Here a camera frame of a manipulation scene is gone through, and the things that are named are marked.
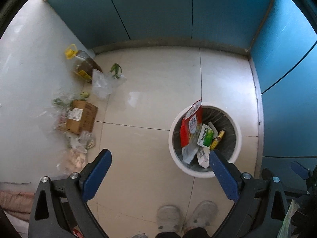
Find yellow long box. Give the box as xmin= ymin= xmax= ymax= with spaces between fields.
xmin=210 ymin=130 xmax=225 ymax=151

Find green white medicine box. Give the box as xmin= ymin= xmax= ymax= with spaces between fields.
xmin=197 ymin=124 xmax=214 ymax=148

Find red snack bag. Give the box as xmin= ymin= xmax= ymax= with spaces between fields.
xmin=179 ymin=99 xmax=203 ymax=165

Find long white toothpaste box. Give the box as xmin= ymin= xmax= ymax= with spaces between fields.
xmin=196 ymin=147 xmax=210 ymax=169

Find white round trash bin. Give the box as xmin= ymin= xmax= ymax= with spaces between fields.
xmin=168 ymin=103 xmax=242 ymax=178

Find blue kitchen cabinets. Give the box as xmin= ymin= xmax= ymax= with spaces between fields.
xmin=47 ymin=0 xmax=317 ymax=191

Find right grey shoe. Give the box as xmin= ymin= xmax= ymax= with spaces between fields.
xmin=186 ymin=200 xmax=218 ymax=228

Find grey shoe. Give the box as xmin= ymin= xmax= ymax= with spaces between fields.
xmin=186 ymin=200 xmax=218 ymax=228
xmin=156 ymin=205 xmax=182 ymax=233

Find bag of garlic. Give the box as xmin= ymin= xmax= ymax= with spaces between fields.
xmin=56 ymin=149 xmax=87 ymax=175

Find left grey shoe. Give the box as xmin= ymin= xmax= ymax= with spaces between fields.
xmin=156 ymin=205 xmax=182 ymax=233

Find cardboard box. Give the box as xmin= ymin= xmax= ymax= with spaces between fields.
xmin=65 ymin=100 xmax=98 ymax=135

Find clear plastic bag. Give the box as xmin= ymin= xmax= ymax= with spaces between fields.
xmin=91 ymin=69 xmax=126 ymax=100

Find cooking oil bottle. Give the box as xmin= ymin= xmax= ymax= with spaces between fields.
xmin=64 ymin=44 xmax=103 ymax=83

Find green vegetable piece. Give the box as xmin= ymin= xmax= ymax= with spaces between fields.
xmin=110 ymin=63 xmax=122 ymax=79

